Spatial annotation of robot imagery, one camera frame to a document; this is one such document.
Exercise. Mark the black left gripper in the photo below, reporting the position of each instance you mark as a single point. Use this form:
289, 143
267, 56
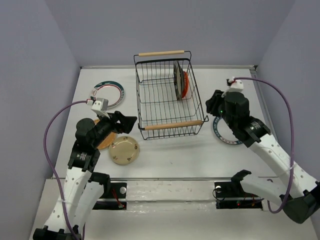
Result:
127, 122

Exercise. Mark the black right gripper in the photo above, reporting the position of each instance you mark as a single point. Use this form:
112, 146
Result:
213, 103

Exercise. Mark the black rimmed silver plate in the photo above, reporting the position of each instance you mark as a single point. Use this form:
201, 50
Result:
179, 81

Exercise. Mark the woven tan plate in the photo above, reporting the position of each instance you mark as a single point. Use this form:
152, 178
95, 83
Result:
108, 141

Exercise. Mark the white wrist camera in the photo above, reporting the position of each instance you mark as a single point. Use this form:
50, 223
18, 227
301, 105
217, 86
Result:
234, 85
99, 106

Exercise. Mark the black wire dish rack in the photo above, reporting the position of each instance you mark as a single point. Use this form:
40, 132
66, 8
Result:
160, 114

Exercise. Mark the white plate teal red rim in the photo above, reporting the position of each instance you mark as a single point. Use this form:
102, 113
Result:
112, 91

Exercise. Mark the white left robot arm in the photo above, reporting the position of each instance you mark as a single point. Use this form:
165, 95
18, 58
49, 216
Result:
83, 186

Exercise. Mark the white plate teal lettered rim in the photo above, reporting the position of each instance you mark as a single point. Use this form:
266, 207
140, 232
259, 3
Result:
223, 132

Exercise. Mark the beige floral plate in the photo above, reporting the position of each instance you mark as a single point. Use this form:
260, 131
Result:
124, 150

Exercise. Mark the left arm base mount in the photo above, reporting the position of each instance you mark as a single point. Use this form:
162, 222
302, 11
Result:
114, 199

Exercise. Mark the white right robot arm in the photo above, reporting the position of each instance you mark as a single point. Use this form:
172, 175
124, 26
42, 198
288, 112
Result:
299, 193

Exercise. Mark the orange plate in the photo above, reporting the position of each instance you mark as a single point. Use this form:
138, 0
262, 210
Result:
185, 85

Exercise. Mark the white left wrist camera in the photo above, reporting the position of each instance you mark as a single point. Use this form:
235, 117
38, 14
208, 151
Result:
99, 106

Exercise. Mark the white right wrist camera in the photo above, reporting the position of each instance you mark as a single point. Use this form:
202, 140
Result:
234, 85

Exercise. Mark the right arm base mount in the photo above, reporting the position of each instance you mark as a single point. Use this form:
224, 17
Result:
230, 196

